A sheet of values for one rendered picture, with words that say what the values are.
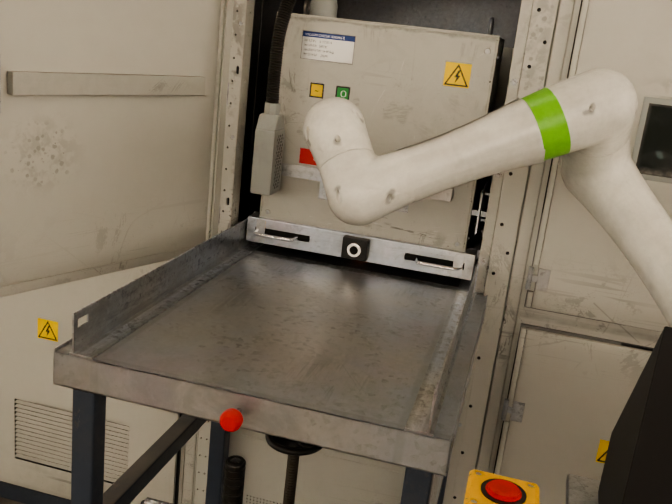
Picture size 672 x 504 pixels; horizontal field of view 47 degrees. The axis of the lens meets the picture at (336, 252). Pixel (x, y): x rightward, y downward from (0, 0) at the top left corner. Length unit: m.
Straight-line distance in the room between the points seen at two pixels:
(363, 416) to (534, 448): 0.78
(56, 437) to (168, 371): 1.08
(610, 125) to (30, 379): 1.58
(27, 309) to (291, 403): 1.15
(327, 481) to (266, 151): 0.83
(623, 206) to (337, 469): 0.97
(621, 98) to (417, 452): 0.65
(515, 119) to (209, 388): 0.64
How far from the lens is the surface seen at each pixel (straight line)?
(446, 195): 1.69
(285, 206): 1.82
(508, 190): 1.68
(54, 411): 2.23
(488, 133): 1.30
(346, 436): 1.13
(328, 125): 1.32
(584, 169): 1.44
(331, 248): 1.80
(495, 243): 1.70
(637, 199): 1.42
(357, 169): 1.28
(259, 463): 2.03
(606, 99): 1.34
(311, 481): 2.00
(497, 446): 1.87
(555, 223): 1.67
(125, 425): 2.13
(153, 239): 1.75
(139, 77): 1.63
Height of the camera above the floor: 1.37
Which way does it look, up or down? 16 degrees down
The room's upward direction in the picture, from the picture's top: 6 degrees clockwise
